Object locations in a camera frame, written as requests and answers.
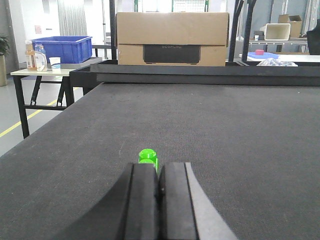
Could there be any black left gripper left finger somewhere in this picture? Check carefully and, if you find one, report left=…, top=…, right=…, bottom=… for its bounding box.
left=53, top=163, right=159, bottom=240

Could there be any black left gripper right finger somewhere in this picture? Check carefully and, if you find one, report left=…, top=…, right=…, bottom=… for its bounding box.
left=159, top=162, right=237, bottom=240

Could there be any green plastic block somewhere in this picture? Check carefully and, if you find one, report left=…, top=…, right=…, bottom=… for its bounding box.
left=138, top=148, right=159, bottom=174

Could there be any dark grey conveyor belt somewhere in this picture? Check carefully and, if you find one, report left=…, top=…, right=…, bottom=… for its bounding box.
left=0, top=84, right=320, bottom=240

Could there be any white folding table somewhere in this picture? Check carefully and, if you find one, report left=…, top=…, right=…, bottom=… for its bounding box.
left=10, top=56, right=103, bottom=140

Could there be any white paper cup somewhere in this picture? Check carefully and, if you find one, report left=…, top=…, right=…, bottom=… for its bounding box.
left=49, top=57, right=61, bottom=71

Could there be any blue tray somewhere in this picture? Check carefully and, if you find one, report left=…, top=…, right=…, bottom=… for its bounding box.
left=247, top=52, right=279, bottom=60

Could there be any blue plastic crate on table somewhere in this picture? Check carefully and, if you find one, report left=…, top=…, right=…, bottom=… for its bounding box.
left=31, top=36, right=92, bottom=64

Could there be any crumpled plastic bag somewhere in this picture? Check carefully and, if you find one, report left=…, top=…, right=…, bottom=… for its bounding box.
left=256, top=58, right=298, bottom=67

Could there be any large cardboard box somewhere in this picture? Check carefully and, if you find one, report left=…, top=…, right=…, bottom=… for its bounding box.
left=116, top=12, right=229, bottom=67

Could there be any clear plastic bottle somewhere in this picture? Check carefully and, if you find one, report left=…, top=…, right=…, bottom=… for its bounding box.
left=34, top=44, right=48, bottom=72

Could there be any pink tape roll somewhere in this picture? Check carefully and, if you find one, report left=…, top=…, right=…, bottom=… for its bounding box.
left=255, top=49, right=264, bottom=56

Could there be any orange drink bottle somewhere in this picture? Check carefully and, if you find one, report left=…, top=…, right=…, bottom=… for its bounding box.
left=25, top=40, right=37, bottom=71

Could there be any white open box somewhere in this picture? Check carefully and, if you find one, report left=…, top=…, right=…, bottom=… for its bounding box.
left=261, top=23, right=291, bottom=41

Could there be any small cardboard box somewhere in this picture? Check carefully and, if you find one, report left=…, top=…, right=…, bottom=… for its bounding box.
left=278, top=14, right=302, bottom=38

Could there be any black conveyor end frame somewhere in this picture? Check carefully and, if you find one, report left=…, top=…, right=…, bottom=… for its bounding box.
left=70, top=60, right=320, bottom=94

